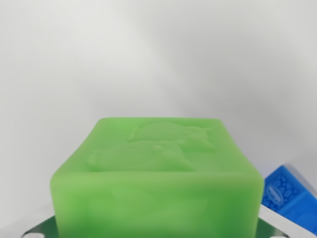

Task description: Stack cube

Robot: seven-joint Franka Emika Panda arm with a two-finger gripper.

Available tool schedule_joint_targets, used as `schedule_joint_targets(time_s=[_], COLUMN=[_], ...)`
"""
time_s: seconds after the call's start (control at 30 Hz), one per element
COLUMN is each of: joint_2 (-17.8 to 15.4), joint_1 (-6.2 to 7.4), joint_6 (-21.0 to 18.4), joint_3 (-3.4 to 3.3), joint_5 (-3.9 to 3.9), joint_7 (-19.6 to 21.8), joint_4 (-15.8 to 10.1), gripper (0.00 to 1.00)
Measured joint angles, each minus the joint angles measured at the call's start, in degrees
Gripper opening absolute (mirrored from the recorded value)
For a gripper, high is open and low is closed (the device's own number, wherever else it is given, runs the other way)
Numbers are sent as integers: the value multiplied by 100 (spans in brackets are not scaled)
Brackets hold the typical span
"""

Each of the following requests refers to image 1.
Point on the green embossed cube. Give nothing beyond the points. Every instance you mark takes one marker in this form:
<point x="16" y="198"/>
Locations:
<point x="158" y="188"/>

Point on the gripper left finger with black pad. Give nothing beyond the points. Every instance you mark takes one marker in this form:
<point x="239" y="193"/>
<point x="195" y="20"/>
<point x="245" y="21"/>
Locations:
<point x="43" y="228"/>

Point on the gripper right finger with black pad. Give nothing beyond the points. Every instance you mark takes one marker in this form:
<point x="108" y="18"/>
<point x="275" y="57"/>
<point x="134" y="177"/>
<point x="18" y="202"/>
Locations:
<point x="275" y="226"/>

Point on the blue embossed cube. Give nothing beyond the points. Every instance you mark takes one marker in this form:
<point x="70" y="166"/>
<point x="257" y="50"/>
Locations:
<point x="287" y="191"/>

